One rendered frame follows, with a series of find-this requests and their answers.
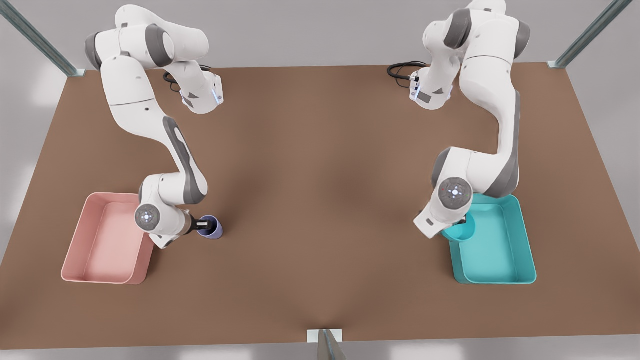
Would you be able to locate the teal bowl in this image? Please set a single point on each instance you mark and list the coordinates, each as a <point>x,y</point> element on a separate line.
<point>462,231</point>

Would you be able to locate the purple cup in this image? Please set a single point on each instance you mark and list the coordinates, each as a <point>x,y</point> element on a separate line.
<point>212,230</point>

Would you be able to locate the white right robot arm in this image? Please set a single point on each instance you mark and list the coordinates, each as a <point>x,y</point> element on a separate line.
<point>131,85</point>

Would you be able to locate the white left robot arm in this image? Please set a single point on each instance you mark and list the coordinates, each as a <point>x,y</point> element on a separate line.
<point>487,95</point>

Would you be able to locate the teal rectangular box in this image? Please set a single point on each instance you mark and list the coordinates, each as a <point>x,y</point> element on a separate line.
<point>495,245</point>

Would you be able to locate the pink rectangular box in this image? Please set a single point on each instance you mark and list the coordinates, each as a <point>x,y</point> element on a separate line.
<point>107,240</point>

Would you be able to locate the silver frame post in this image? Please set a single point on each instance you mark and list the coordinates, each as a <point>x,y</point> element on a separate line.
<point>590,32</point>
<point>327,345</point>
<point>37,37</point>

